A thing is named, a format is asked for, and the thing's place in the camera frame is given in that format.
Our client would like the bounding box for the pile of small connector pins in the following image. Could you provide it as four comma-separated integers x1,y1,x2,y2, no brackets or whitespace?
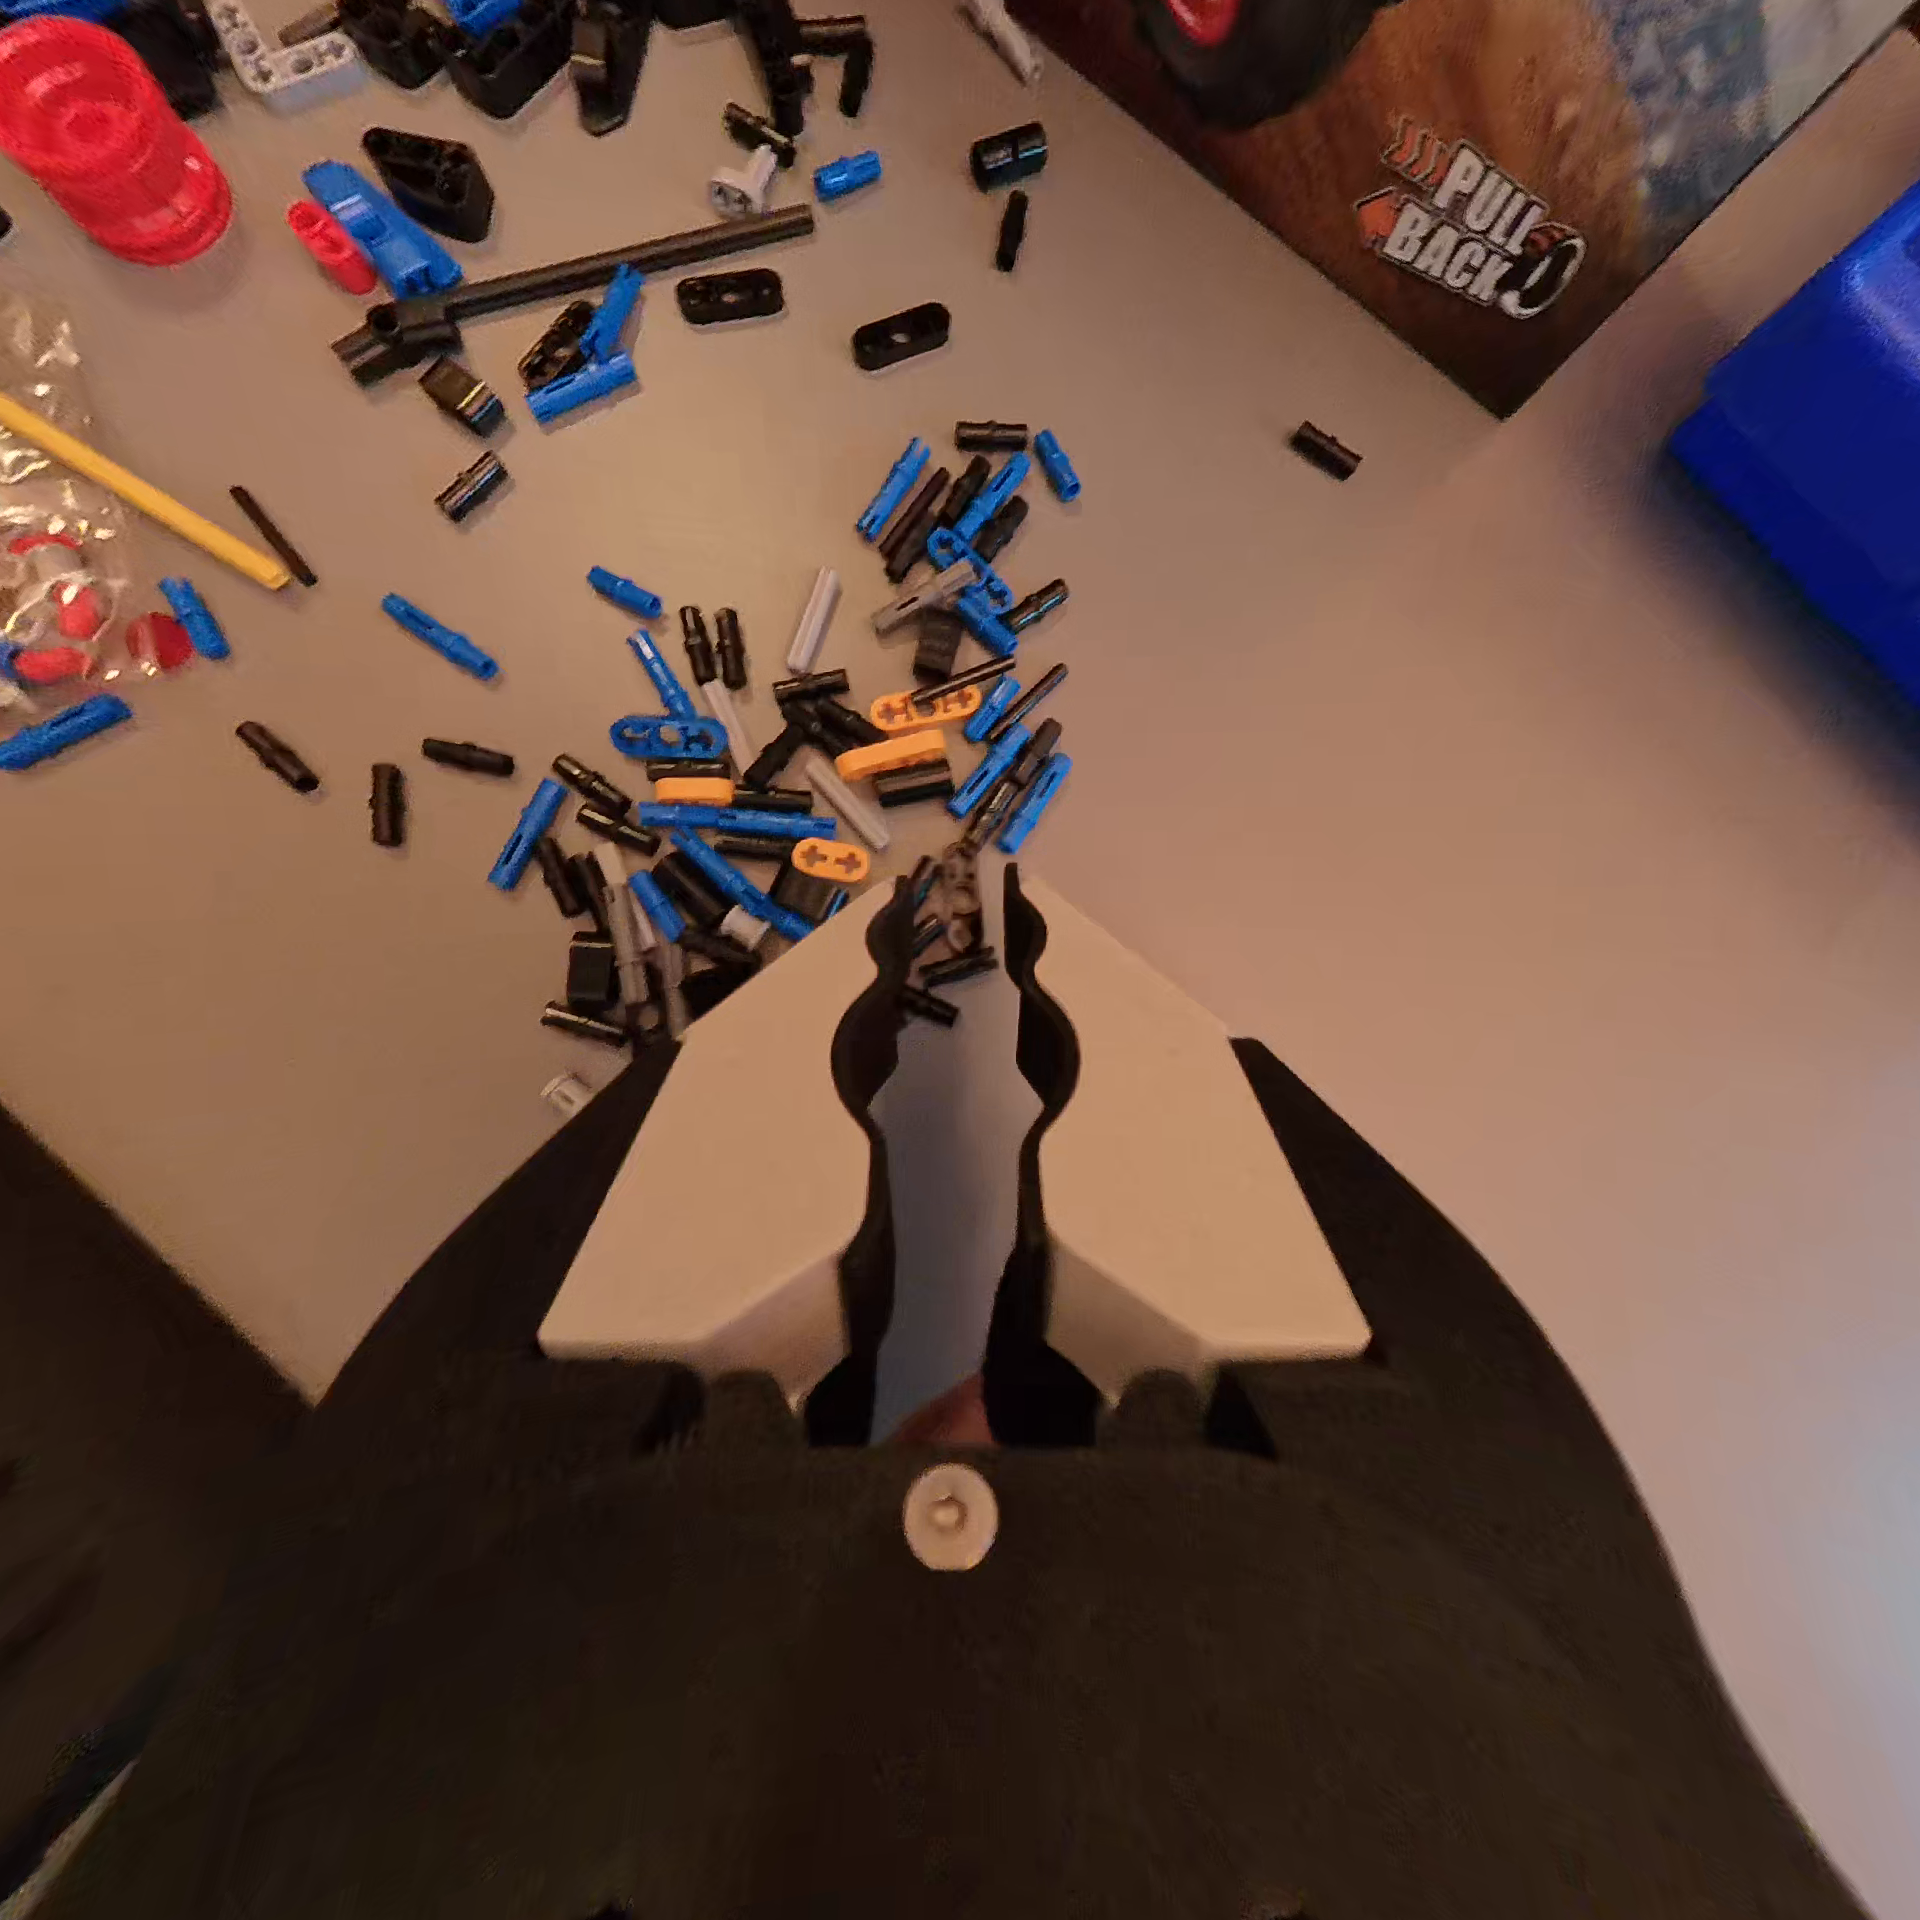
232,419,1085,1057

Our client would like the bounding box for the small red connector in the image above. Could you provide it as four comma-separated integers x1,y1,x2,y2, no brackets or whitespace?
284,199,382,299

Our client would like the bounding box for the blue curved slope piece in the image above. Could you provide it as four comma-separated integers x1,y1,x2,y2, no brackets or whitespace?
297,160,468,299

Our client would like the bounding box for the short black three-hole beam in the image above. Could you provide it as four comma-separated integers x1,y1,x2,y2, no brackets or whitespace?
516,297,604,386

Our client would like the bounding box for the light grey cross-hole L-beam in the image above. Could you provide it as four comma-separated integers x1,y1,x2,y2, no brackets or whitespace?
201,0,370,117

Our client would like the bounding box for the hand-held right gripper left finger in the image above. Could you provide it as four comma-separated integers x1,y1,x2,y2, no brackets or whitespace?
536,874,921,1450

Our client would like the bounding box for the black dimpled pad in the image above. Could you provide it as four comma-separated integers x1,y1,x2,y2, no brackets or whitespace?
0,1107,320,1920

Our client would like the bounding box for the small black curved piece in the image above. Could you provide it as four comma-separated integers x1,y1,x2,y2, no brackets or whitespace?
416,354,506,440

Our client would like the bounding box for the black angled connector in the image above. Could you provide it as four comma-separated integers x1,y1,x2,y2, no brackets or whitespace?
328,296,459,389

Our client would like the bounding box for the blue plastic bin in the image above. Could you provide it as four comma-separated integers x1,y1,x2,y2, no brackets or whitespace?
1665,193,1920,712

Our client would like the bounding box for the clear bag of mixed parts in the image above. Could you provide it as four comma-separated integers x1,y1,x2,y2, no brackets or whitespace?
0,290,205,725

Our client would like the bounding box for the black toy set box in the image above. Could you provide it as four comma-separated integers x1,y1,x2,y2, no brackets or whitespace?
998,0,1920,423

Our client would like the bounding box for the black two-hole link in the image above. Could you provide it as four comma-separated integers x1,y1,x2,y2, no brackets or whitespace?
672,265,789,329

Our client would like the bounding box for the red toy wheel hub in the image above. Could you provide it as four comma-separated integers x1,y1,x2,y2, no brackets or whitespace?
0,14,240,270

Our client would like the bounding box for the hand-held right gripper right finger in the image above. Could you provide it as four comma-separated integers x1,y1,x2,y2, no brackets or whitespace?
978,864,1373,1450

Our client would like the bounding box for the long yellow axle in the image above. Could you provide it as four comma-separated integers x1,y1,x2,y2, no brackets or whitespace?
0,391,297,597

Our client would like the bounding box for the thin short black axle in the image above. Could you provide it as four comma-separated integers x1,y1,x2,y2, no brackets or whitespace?
227,483,320,593

